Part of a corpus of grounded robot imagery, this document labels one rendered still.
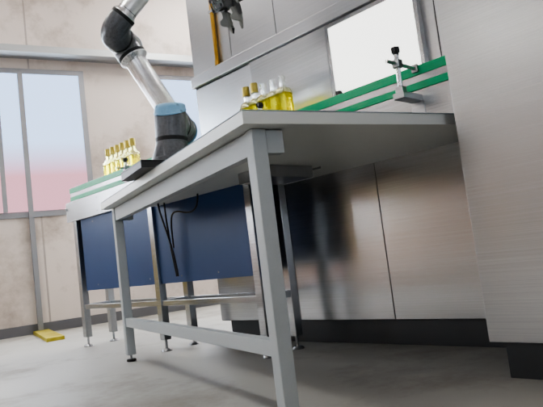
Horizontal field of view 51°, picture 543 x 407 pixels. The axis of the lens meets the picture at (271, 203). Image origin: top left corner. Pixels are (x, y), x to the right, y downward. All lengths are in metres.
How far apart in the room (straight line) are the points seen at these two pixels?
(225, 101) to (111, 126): 2.69
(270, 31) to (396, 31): 0.72
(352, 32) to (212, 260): 1.13
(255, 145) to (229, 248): 1.12
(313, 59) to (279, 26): 0.30
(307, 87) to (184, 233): 0.88
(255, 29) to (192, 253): 1.10
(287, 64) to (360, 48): 0.40
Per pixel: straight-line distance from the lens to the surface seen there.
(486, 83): 1.66
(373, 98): 2.07
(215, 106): 3.00
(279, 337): 1.38
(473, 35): 1.70
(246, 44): 2.87
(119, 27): 2.29
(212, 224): 2.54
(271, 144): 1.42
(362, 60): 2.33
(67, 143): 5.37
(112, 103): 5.57
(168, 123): 2.08
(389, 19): 2.30
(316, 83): 2.47
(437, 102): 1.91
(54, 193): 5.27
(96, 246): 3.46
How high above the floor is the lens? 0.40
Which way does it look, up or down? 5 degrees up
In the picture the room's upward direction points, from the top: 7 degrees counter-clockwise
